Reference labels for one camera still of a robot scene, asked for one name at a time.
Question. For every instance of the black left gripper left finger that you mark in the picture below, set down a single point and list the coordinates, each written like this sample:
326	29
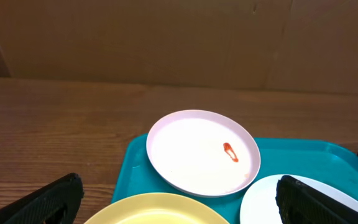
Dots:
55	203

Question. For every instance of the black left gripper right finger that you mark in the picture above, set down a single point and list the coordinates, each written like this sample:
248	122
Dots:
299	203

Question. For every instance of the white plate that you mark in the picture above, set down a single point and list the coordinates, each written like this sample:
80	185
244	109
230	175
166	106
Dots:
259	203

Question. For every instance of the pink plate with ketchup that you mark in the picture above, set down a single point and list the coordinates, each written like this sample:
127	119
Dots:
203	153

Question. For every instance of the teal plastic tray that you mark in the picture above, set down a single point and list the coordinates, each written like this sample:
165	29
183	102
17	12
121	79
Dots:
319	160

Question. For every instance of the yellow plate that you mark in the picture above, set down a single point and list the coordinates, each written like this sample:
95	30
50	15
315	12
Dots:
157	208

